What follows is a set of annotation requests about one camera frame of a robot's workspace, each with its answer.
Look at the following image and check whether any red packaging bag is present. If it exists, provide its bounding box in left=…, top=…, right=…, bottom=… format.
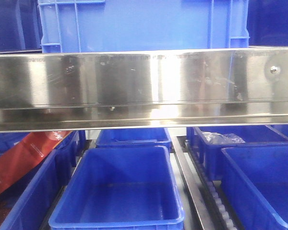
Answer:
left=0, top=131, right=71, bottom=194

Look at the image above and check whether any blue right rear bin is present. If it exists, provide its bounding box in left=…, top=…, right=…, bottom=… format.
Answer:
left=188, top=125, right=288, bottom=181

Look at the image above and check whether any blue centre rear bin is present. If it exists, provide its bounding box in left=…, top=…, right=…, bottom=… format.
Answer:
left=96, top=127, right=171, bottom=151

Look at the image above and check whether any large blue upper crate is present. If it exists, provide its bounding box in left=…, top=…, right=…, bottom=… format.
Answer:
left=38, top=0, right=249, bottom=53

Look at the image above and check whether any blue left front bin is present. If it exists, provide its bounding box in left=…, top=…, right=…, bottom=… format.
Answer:
left=0, top=131, right=86, bottom=230

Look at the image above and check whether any white roller track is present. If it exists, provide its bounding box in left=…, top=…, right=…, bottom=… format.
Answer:
left=185, top=140, right=239, bottom=230

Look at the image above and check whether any dark blue upper left crate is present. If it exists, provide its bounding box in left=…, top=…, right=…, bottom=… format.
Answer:
left=0, top=0, right=42, bottom=52

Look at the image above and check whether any blue bin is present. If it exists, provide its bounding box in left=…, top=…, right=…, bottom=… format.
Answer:
left=221, top=146, right=288, bottom=230
left=0, top=131, right=86, bottom=230
left=48, top=146, right=184, bottom=230
left=96, top=127, right=171, bottom=151
left=188, top=125, right=288, bottom=181

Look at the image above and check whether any dark blue upper right crate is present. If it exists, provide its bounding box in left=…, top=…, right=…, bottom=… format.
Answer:
left=247, top=0, right=288, bottom=46

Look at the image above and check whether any steel shelf divider rail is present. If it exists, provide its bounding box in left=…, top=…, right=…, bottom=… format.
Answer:
left=171, top=136, right=215, bottom=230

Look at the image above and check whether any blue centre front bin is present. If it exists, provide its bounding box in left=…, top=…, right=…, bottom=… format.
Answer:
left=48, top=146, right=184, bottom=230

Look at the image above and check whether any crumpled clear plastic bag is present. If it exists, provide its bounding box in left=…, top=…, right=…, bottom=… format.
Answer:
left=203, top=132, right=245, bottom=144

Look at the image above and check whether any blue right front bin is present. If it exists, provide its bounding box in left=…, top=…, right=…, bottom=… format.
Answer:
left=221, top=146, right=288, bottom=230

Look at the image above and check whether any dark blue crate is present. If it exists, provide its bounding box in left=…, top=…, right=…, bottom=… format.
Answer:
left=247, top=0, right=288, bottom=46
left=0, top=0, right=42, bottom=52

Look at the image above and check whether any stainless steel shelf rail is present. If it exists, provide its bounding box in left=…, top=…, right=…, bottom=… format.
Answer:
left=0, top=47, right=288, bottom=132

